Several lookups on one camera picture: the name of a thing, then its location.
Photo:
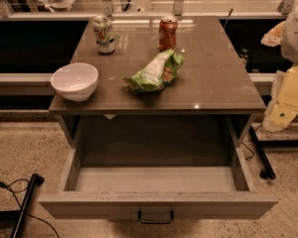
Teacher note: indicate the orange soda can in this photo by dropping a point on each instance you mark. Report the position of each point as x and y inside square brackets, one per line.
[167, 33]

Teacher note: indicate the green white soda can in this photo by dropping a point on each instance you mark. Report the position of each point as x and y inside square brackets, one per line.
[103, 33]

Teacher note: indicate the black floor stand leg right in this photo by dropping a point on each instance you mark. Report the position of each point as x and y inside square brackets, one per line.
[267, 172]

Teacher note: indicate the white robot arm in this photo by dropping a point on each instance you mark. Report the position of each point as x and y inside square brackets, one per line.
[289, 40]

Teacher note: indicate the black floor stand leg left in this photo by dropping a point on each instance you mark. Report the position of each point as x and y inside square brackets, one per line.
[21, 213]

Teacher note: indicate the open grey top drawer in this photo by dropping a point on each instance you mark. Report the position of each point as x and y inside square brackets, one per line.
[155, 182]

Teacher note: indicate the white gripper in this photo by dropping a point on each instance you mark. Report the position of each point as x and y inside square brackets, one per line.
[296, 39]

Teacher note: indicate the black drawer handle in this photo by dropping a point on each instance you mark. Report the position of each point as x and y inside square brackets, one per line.
[149, 218]

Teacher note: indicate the green rice chip bag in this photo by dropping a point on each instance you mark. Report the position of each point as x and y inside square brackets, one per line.
[157, 74]

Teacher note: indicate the black floor stand leg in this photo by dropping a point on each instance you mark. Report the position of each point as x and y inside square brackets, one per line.
[267, 172]
[21, 213]

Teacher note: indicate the white bowl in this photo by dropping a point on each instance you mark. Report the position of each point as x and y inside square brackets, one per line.
[76, 81]

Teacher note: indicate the grey cabinet table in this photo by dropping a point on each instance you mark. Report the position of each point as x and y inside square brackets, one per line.
[190, 107]

